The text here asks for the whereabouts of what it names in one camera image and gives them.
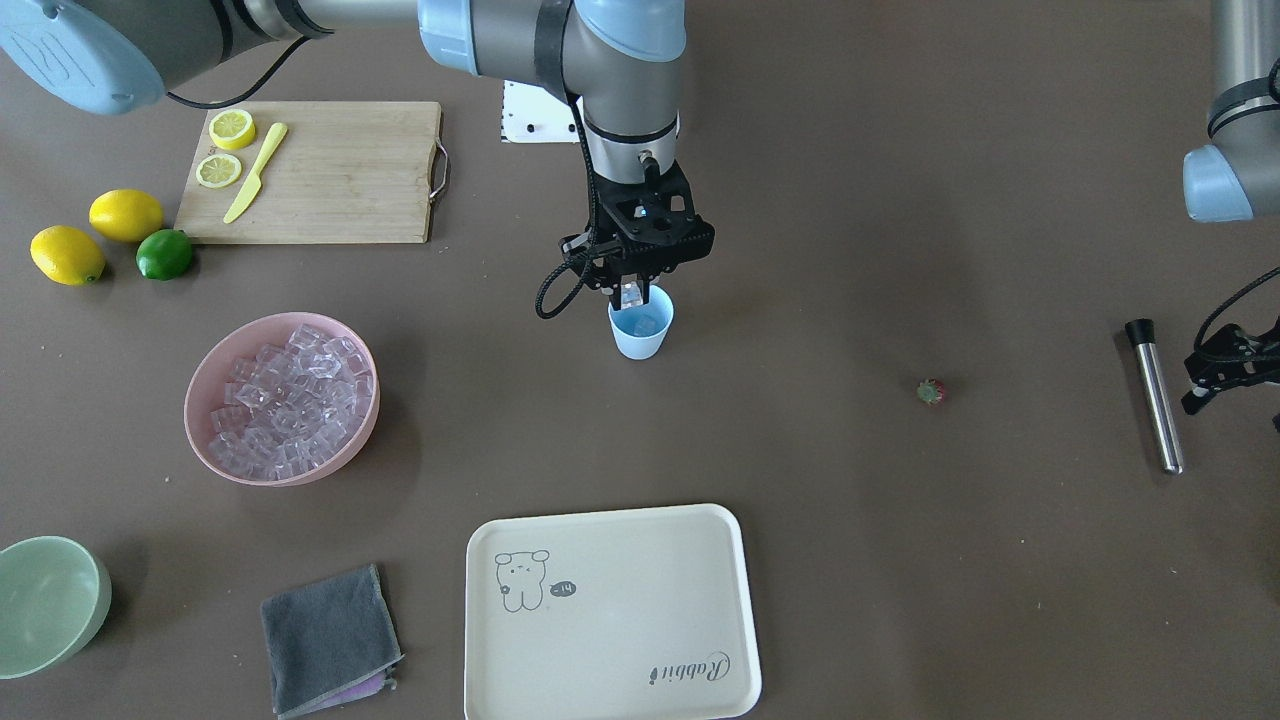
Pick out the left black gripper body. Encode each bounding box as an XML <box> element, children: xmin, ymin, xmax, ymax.
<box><xmin>1180</xmin><ymin>322</ymin><xmax>1279</xmax><ymax>416</ymax></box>

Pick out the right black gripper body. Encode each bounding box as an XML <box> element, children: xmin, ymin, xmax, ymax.
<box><xmin>561</xmin><ymin>161</ymin><xmax>716</xmax><ymax>290</ymax></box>

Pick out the clear ice cube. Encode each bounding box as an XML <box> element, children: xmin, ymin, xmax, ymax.
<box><xmin>620</xmin><ymin>281</ymin><xmax>646</xmax><ymax>310</ymax></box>

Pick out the red strawberry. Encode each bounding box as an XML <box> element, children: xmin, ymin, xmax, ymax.
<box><xmin>915</xmin><ymin>378</ymin><xmax>948</xmax><ymax>406</ymax></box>

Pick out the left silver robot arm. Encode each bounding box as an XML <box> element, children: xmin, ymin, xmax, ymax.
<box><xmin>1181</xmin><ymin>1</ymin><xmax>1279</xmax><ymax>415</ymax></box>

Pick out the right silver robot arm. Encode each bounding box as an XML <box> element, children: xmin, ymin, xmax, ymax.
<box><xmin>1</xmin><ymin>1</ymin><xmax>716</xmax><ymax>311</ymax></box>

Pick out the blue plastic cup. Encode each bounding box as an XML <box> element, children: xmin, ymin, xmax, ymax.
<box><xmin>607</xmin><ymin>286</ymin><xmax>675</xmax><ymax>361</ymax></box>

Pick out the pink bowl of ice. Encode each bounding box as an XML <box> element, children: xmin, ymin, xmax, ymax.
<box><xmin>183</xmin><ymin>313</ymin><xmax>381</xmax><ymax>487</ymax></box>

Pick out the steel muddler with black tip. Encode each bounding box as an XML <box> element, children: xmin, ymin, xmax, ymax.
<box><xmin>1125</xmin><ymin>318</ymin><xmax>1185</xmax><ymax>475</ymax></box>

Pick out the cream rabbit tray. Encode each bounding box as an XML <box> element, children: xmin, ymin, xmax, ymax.
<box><xmin>463</xmin><ymin>503</ymin><xmax>763</xmax><ymax>719</ymax></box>

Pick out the wooden cutting board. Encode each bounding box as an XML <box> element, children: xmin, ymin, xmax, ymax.
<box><xmin>173</xmin><ymin>101</ymin><xmax>448</xmax><ymax>245</ymax></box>

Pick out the yellow plastic knife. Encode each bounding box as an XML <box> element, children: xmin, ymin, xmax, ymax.
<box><xmin>221</xmin><ymin>122</ymin><xmax>289</xmax><ymax>224</ymax></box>

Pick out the lemon half slice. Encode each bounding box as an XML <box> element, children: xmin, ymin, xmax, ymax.
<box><xmin>207</xmin><ymin>108</ymin><xmax>257</xmax><ymax>151</ymax></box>

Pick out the grey folded cloth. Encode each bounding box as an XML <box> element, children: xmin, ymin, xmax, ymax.
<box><xmin>260</xmin><ymin>562</ymin><xmax>404</xmax><ymax>719</ymax></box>

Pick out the green lime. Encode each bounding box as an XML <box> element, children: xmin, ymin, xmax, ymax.
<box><xmin>134</xmin><ymin>229</ymin><xmax>195</xmax><ymax>281</ymax></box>

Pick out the yellow lemon near board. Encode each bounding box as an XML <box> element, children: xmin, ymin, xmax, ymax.
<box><xmin>88</xmin><ymin>188</ymin><xmax>165</xmax><ymax>243</ymax></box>

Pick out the yellow lemon far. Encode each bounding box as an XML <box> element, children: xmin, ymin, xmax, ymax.
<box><xmin>29</xmin><ymin>225</ymin><xmax>108</xmax><ymax>286</ymax></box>

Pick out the green bowl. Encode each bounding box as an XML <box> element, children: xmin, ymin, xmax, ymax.
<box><xmin>1</xmin><ymin>536</ymin><xmax>113</xmax><ymax>680</ymax></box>

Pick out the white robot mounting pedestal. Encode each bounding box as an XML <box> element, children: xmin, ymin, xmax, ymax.
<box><xmin>500</xmin><ymin>81</ymin><xmax>579</xmax><ymax>143</ymax></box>

